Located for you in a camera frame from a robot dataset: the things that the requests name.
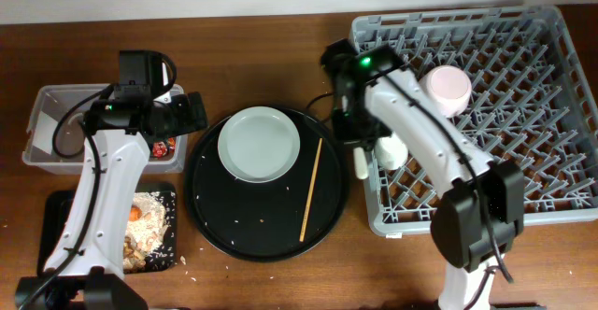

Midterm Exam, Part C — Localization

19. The cream plastic cup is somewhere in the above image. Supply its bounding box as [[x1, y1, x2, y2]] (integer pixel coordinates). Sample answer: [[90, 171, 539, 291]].
[[374, 134, 408, 171]]

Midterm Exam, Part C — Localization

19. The white plastic fork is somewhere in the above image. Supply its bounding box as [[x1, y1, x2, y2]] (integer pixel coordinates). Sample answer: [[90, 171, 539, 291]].
[[353, 147, 369, 180]]

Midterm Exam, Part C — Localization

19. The pink bowl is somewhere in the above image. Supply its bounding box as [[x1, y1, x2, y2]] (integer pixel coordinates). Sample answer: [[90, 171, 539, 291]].
[[419, 65, 472, 118]]

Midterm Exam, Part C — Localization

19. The red snack wrapper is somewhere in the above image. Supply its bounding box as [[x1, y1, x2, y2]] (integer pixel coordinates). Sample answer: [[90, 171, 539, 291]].
[[151, 137, 177, 159]]

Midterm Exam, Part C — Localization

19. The orange carrot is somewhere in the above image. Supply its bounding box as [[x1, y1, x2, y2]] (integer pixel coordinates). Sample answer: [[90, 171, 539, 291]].
[[129, 205, 142, 222]]

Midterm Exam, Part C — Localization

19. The brown food scrap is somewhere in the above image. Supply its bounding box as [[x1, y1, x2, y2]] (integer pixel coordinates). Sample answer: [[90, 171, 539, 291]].
[[123, 237, 135, 259]]

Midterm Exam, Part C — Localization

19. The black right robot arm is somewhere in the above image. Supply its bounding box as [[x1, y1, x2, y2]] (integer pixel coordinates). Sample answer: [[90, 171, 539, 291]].
[[320, 39, 525, 309]]

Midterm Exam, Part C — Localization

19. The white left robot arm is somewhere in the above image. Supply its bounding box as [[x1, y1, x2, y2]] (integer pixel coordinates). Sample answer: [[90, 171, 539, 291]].
[[15, 50, 208, 309]]

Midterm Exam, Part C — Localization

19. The grey dishwasher rack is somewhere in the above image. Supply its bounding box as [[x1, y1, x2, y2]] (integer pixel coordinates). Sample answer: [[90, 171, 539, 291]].
[[349, 7, 597, 226]]

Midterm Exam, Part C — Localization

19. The light blue plate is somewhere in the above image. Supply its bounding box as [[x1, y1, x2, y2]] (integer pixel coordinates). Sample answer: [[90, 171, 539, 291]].
[[217, 106, 301, 184]]

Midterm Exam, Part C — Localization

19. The wooden chopstick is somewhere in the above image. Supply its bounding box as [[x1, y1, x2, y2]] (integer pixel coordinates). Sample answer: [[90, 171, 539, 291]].
[[299, 138, 323, 243]]

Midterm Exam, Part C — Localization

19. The round black tray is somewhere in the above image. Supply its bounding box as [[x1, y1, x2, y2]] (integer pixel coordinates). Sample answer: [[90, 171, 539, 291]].
[[184, 107, 349, 262]]

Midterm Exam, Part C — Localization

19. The food leftovers pile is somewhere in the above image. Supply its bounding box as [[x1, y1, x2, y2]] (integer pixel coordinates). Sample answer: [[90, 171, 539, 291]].
[[123, 193, 165, 271]]

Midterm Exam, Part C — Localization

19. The clear plastic bin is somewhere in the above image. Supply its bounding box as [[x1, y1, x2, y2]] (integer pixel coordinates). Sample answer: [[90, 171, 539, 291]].
[[21, 83, 187, 175]]

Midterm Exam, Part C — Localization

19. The black rectangular tray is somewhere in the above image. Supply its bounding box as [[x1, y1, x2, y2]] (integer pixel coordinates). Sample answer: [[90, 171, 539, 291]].
[[36, 182, 178, 276]]

